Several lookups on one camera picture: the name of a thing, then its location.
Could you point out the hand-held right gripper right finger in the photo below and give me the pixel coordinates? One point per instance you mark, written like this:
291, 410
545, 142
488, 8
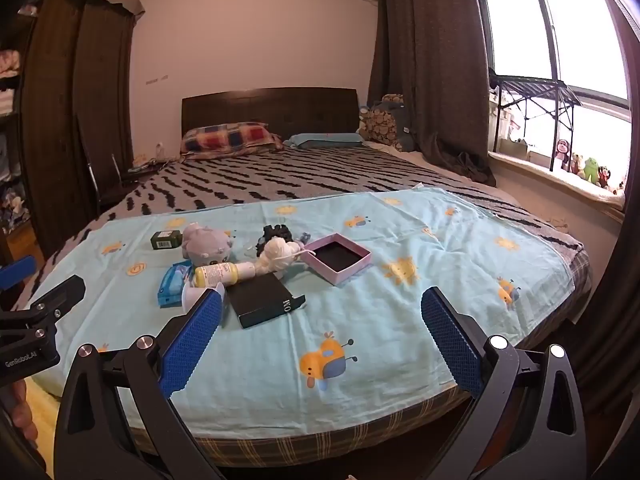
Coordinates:
450, 345

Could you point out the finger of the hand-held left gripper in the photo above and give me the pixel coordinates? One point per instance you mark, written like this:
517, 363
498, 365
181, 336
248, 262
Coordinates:
17, 271
57, 294

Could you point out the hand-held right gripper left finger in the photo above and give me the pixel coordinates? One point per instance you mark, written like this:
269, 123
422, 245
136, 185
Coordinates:
192, 340

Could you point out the white pink plastic item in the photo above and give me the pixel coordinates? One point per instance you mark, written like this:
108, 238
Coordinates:
192, 297

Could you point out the blue wet wipe packet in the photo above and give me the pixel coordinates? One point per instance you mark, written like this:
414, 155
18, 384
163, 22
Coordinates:
175, 285

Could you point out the yellow plastic bottle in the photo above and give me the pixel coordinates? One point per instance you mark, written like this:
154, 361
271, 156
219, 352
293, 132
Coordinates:
222, 274

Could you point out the black box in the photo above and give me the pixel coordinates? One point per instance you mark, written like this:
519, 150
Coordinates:
265, 300

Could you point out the pink box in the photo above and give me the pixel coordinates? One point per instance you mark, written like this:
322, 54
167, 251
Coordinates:
335, 260

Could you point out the person's left hand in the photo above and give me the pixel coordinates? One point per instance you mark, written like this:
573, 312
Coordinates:
21, 410

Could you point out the yellow cloth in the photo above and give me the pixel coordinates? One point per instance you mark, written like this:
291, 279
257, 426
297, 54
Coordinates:
42, 410

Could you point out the light blue printed sheet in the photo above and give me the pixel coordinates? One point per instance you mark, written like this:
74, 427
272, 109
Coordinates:
375, 320

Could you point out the grey plush toy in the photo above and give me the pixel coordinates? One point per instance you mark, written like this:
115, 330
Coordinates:
207, 245

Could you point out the small dark green box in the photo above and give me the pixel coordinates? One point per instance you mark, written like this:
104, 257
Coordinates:
166, 240

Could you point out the black scrunchie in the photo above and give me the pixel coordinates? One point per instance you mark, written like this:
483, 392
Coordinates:
272, 232

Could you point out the small purple toy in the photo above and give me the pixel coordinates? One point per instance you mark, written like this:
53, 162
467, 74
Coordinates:
298, 247

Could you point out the plaid bed sheet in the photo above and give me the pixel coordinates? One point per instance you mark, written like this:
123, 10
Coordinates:
300, 447

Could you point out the open shelf with clothes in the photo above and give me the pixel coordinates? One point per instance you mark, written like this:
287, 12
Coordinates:
10, 110

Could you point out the dark brown curtain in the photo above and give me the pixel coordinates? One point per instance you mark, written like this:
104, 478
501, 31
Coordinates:
425, 60
612, 310

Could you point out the dark wooden wardrobe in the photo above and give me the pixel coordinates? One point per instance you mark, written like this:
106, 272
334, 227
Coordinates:
75, 110

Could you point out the grey black zigzag blanket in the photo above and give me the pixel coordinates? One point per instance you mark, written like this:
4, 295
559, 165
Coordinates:
280, 177

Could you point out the red blue plaid pillow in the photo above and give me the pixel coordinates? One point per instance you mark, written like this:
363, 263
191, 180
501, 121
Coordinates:
230, 139

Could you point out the beige box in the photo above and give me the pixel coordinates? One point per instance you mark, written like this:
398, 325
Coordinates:
515, 149

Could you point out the small tan plush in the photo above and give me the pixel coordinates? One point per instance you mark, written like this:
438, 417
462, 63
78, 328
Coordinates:
577, 165

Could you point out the brown monkey plush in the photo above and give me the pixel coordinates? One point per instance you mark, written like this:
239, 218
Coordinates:
564, 152

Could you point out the green frog plush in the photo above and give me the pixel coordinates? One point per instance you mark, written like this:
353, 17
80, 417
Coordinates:
591, 169

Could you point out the log print cushion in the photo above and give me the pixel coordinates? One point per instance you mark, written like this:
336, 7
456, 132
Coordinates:
380, 127

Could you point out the small red brown plush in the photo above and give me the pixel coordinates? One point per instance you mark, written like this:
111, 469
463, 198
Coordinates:
605, 176

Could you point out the teal pillow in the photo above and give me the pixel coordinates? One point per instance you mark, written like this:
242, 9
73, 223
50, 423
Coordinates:
325, 140

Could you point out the dark wooden headboard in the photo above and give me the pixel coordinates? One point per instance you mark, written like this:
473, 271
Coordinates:
270, 107

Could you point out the black folding rack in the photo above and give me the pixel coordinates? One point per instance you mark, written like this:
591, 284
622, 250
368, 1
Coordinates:
535, 90

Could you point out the window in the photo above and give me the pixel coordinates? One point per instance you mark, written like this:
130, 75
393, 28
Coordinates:
520, 35

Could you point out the white wall plug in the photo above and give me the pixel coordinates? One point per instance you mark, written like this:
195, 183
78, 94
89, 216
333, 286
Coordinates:
159, 148

